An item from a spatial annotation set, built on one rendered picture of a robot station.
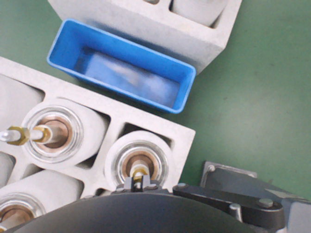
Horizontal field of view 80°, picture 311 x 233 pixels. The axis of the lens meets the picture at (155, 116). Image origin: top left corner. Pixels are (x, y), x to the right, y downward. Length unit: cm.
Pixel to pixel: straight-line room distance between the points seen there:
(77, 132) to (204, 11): 28
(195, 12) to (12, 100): 32
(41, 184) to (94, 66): 34
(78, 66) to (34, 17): 18
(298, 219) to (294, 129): 41
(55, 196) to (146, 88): 33
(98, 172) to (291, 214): 27
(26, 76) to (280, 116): 62
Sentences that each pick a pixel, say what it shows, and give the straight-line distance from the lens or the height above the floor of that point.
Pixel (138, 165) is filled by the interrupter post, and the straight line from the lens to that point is 23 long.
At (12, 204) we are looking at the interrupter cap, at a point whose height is 25.
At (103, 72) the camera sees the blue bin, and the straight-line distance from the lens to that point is 53.
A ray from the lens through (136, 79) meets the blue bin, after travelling 52.
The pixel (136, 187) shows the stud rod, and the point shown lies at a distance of 17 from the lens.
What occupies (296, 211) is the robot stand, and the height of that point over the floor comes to 30.
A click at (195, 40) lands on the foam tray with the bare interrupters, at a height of 17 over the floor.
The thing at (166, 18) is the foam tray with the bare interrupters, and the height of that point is 18.
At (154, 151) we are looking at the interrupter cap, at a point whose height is 25.
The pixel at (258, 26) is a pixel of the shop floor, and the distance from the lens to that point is 68.
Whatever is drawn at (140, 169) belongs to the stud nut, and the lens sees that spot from 21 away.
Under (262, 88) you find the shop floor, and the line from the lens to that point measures 62.
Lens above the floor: 50
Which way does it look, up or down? 84 degrees down
